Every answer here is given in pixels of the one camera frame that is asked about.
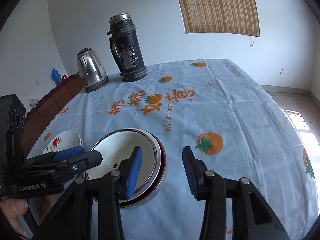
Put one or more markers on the person's left hand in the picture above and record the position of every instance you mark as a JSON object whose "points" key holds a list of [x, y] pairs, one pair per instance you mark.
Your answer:
{"points": [[11, 210]]}

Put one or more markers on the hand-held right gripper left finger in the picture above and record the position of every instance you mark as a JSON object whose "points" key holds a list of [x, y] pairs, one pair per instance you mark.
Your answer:
{"points": [[133, 172]]}

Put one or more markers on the clear plastic bag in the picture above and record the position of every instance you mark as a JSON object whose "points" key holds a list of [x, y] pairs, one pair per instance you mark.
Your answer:
{"points": [[33, 102]]}

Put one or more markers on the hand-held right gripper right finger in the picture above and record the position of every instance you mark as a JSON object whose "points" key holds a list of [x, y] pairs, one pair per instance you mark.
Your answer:
{"points": [[190, 172]]}

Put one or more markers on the brown wooden sideboard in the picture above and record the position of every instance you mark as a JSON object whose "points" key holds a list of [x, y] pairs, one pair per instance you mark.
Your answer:
{"points": [[50, 105]]}

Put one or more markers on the stainless steel electric kettle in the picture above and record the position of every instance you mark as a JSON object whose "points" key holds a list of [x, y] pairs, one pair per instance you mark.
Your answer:
{"points": [[92, 71]]}

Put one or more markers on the printed light blue tablecloth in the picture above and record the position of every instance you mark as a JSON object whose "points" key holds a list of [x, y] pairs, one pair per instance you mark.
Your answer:
{"points": [[237, 110]]}

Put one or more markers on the worn black thermos flask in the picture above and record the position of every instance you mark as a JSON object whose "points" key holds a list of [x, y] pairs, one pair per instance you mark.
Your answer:
{"points": [[128, 50]]}

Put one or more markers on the stainless steel bowl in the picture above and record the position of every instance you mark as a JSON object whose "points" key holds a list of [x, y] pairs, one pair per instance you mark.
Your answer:
{"points": [[159, 155]]}

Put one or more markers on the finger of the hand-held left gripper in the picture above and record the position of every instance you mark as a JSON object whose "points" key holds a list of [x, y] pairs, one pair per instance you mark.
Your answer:
{"points": [[87, 160], [71, 153]]}

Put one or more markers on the bamboo window blind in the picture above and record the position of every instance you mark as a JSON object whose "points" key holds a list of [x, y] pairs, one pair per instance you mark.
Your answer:
{"points": [[220, 7]]}

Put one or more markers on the blue thermos jug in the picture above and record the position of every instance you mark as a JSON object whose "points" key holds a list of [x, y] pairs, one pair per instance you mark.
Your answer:
{"points": [[56, 76]]}

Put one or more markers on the red flower white plate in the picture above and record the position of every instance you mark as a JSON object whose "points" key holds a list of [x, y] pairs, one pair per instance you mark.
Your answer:
{"points": [[62, 140]]}

